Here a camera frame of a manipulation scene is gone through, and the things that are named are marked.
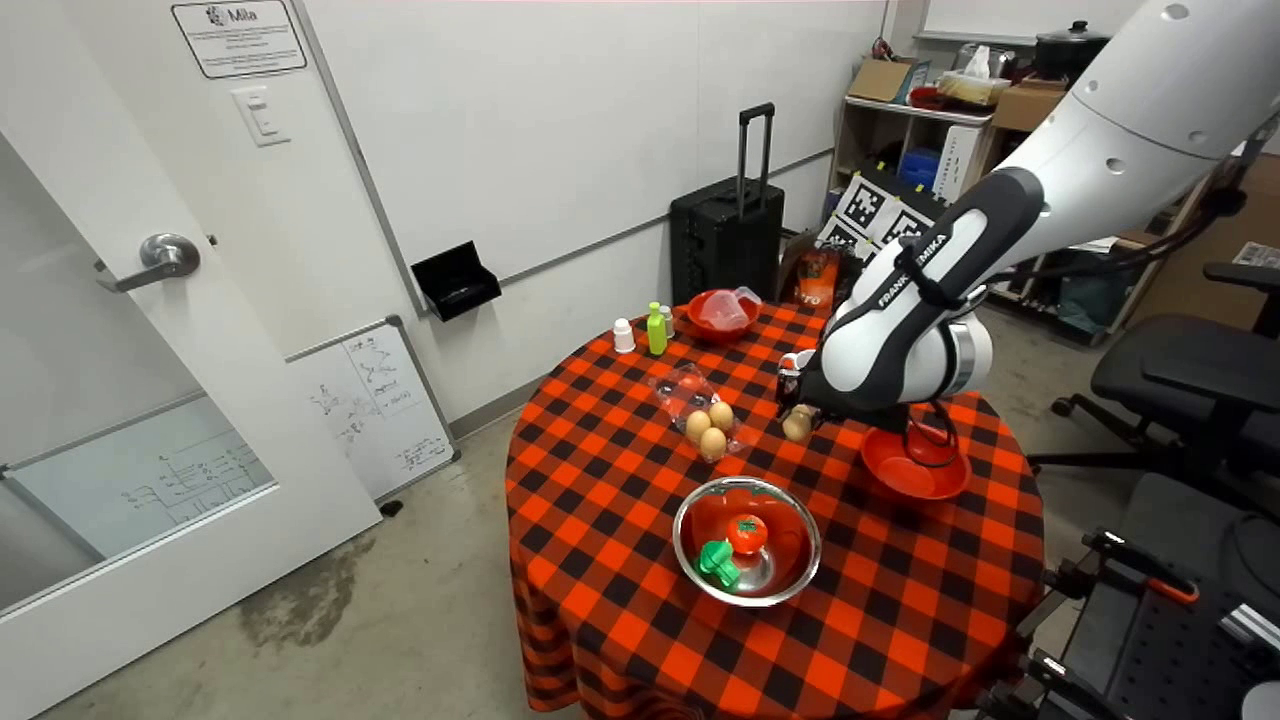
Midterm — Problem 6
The green toy vegetable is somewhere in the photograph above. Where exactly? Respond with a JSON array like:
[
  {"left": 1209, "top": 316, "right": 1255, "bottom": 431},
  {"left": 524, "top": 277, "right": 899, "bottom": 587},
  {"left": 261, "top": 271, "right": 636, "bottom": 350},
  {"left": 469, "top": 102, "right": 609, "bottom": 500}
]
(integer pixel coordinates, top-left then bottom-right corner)
[{"left": 693, "top": 536, "right": 745, "bottom": 592}]

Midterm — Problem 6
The black clamp orange handle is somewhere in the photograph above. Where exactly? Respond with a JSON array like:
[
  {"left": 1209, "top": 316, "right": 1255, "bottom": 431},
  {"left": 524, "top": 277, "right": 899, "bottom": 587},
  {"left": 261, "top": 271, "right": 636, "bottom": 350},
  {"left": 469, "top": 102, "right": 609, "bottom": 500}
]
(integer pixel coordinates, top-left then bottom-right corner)
[{"left": 1083, "top": 529, "right": 1202, "bottom": 613}]

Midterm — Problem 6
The clear pink plastic wrap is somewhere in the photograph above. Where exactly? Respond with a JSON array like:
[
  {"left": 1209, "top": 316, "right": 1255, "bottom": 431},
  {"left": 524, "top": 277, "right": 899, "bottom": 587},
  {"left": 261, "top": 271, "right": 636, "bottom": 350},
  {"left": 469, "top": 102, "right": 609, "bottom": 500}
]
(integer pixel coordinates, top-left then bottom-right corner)
[{"left": 694, "top": 285, "right": 762, "bottom": 336}]

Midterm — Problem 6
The white light switch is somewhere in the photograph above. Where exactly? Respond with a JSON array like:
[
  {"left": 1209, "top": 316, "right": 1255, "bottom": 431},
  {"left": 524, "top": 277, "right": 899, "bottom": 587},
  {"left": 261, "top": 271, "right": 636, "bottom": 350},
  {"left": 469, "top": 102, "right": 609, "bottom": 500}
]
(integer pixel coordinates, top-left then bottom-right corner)
[{"left": 231, "top": 80, "right": 297, "bottom": 152}]

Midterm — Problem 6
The medium cardboard box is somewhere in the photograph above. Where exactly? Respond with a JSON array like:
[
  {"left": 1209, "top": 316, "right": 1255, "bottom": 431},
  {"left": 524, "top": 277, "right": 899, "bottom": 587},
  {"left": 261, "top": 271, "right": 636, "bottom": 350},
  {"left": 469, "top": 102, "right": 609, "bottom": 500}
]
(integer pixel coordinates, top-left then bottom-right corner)
[{"left": 992, "top": 80, "right": 1064, "bottom": 138}]

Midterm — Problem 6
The black perforated mounting board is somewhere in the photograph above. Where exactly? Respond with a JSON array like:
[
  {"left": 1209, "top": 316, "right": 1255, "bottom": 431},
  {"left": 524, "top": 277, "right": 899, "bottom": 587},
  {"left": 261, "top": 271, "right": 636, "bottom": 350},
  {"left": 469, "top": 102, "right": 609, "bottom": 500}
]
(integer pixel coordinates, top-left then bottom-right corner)
[{"left": 1050, "top": 473, "right": 1280, "bottom": 720}]

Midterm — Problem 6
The white door with glass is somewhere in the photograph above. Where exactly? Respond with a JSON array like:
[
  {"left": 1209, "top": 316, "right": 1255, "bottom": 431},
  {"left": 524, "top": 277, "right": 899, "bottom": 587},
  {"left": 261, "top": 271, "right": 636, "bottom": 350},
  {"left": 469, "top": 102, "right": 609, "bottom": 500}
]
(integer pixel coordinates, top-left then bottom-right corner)
[{"left": 0, "top": 0, "right": 389, "bottom": 720}]

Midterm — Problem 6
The clear plastic egg carton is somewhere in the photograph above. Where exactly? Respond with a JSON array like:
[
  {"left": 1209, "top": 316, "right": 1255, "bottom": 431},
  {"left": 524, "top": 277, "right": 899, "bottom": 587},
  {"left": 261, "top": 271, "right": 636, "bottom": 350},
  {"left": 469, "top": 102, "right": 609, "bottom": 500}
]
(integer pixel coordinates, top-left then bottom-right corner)
[{"left": 653, "top": 360, "right": 745, "bottom": 468}]

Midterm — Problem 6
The small cardboard box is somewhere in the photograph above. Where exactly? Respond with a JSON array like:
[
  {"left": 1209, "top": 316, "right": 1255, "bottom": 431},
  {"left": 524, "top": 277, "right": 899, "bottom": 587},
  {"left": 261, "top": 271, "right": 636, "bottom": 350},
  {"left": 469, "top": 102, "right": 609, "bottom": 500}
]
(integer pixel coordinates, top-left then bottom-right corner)
[{"left": 844, "top": 56, "right": 919, "bottom": 108}]

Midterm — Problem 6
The small framed whiteboard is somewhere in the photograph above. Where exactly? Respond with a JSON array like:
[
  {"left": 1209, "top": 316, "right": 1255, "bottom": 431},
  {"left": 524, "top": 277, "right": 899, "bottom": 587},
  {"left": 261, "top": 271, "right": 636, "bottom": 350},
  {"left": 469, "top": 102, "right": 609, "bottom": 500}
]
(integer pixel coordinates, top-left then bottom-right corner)
[{"left": 284, "top": 316, "right": 461, "bottom": 508}]

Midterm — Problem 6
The large wall whiteboard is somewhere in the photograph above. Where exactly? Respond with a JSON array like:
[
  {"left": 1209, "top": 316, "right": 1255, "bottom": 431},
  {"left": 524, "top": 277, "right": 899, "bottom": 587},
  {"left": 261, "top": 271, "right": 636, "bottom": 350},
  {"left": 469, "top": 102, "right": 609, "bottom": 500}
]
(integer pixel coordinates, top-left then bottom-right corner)
[{"left": 288, "top": 0, "right": 896, "bottom": 319}]

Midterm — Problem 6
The silver door lever handle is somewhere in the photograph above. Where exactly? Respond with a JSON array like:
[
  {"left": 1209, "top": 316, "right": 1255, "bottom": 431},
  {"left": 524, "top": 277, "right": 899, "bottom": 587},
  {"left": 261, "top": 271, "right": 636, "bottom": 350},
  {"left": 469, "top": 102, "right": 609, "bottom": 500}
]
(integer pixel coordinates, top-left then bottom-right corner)
[{"left": 92, "top": 234, "right": 206, "bottom": 297}]

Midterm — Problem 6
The small green bottle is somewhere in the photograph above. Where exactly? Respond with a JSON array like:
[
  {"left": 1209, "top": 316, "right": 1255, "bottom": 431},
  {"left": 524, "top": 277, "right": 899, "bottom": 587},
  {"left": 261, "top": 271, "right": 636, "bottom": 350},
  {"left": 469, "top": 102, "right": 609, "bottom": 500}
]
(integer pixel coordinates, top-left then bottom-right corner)
[{"left": 642, "top": 301, "right": 674, "bottom": 360}]

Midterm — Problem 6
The black pot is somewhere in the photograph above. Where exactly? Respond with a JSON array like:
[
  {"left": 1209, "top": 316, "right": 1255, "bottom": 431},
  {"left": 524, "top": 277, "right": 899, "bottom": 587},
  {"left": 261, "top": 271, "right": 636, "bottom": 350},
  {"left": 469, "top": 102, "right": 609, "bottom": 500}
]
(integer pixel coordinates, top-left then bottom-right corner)
[{"left": 1033, "top": 16, "right": 1111, "bottom": 85}]

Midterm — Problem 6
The white storage shelf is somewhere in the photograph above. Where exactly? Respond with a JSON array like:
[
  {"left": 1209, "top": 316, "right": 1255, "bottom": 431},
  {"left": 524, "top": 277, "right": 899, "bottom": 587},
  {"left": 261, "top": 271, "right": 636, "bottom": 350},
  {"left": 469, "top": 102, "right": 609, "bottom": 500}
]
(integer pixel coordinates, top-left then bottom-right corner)
[{"left": 829, "top": 92, "right": 1137, "bottom": 325}]

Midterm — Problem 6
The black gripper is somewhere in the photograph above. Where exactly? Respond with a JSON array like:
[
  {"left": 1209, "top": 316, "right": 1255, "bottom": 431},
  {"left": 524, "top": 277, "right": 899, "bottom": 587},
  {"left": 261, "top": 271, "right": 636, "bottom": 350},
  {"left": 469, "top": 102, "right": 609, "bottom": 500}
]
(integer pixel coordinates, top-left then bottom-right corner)
[{"left": 776, "top": 371, "right": 856, "bottom": 431}]

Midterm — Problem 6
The blue container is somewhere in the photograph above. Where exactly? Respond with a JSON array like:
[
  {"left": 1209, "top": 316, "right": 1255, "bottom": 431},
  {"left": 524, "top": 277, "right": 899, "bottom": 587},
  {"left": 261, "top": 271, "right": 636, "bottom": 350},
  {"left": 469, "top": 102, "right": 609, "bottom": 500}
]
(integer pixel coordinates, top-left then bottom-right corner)
[{"left": 896, "top": 149, "right": 940, "bottom": 194}]

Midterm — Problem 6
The large cardboard box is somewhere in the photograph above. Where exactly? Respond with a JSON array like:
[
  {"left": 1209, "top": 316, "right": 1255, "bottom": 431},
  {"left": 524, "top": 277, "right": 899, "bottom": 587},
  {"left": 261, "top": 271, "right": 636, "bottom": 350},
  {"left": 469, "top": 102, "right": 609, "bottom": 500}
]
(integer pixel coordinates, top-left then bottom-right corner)
[{"left": 1132, "top": 158, "right": 1280, "bottom": 332}]

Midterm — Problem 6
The red black plaid tablecloth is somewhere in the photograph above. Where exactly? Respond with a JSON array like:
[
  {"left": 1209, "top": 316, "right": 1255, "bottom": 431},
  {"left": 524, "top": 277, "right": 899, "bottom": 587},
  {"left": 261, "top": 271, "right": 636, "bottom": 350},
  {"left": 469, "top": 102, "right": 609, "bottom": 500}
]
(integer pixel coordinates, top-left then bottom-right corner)
[{"left": 500, "top": 301, "right": 1050, "bottom": 720}]

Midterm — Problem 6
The orange bag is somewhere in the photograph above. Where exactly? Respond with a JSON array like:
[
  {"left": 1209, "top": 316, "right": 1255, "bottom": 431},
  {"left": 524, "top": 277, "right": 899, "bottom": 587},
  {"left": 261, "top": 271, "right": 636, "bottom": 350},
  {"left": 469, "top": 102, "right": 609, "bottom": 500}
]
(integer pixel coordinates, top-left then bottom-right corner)
[{"left": 784, "top": 246, "right": 848, "bottom": 319}]

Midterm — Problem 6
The white wall sign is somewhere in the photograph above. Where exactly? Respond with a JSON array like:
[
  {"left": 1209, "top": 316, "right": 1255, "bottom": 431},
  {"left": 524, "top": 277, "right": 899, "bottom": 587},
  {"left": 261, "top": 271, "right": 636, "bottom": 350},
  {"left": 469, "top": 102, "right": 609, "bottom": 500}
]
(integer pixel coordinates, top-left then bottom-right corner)
[{"left": 167, "top": 0, "right": 311, "bottom": 85}]

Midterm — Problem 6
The stainless steel bowl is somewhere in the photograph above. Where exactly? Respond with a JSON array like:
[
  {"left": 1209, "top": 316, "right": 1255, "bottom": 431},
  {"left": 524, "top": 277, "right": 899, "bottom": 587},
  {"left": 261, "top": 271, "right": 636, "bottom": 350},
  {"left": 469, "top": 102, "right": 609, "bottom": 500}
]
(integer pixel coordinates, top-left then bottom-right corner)
[{"left": 666, "top": 473, "right": 829, "bottom": 613}]

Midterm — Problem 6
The white upright box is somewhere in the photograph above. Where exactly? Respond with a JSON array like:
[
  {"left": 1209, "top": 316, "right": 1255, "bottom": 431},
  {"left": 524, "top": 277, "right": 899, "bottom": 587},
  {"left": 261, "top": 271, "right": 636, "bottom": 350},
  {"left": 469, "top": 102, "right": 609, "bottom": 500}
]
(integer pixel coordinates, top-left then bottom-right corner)
[{"left": 932, "top": 124, "right": 987, "bottom": 207}]

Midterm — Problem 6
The red toy tomato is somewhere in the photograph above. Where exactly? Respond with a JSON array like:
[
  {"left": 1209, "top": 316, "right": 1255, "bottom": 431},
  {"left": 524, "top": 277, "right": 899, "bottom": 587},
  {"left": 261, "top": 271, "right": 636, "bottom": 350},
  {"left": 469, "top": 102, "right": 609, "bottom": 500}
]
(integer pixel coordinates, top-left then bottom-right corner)
[{"left": 724, "top": 512, "right": 776, "bottom": 562}]

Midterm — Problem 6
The black wall tray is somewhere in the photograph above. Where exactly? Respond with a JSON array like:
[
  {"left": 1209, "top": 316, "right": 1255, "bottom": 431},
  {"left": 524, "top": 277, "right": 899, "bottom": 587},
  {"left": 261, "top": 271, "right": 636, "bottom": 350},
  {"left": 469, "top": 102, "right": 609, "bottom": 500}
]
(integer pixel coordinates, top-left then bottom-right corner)
[{"left": 407, "top": 238, "right": 503, "bottom": 325}]

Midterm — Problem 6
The black office chair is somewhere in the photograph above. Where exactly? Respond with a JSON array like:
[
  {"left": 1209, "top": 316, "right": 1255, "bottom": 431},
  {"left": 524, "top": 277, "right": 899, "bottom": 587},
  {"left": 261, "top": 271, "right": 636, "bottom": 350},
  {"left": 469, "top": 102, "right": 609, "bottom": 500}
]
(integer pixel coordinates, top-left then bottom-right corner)
[{"left": 1033, "top": 256, "right": 1280, "bottom": 526}]

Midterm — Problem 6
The black rolling suitcase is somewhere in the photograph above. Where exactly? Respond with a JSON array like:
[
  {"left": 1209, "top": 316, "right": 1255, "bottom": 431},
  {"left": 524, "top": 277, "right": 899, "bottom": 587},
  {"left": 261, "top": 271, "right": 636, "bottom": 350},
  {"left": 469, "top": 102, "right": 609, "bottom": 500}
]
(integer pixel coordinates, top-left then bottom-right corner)
[{"left": 664, "top": 102, "right": 788, "bottom": 309}]

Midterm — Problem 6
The red bowl with plastic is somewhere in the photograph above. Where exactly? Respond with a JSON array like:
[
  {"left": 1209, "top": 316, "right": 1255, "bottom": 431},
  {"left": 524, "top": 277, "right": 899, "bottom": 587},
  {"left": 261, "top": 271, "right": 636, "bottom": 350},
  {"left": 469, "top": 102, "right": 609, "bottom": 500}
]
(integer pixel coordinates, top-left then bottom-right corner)
[{"left": 681, "top": 289, "right": 768, "bottom": 350}]

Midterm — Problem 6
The empty-looking red plastic bowl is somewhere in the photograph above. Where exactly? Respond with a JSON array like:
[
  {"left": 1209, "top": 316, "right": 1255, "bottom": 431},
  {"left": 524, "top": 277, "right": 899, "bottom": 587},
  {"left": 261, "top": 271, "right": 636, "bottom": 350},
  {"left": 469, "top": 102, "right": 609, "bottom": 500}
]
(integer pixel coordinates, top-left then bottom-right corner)
[{"left": 858, "top": 419, "right": 976, "bottom": 508}]

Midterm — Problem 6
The fiducial marker board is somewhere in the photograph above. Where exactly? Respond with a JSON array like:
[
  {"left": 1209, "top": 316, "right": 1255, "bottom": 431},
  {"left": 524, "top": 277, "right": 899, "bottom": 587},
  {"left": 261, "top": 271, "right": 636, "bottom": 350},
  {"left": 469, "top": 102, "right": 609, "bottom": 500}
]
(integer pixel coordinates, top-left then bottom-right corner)
[{"left": 810, "top": 167, "right": 944, "bottom": 277}]

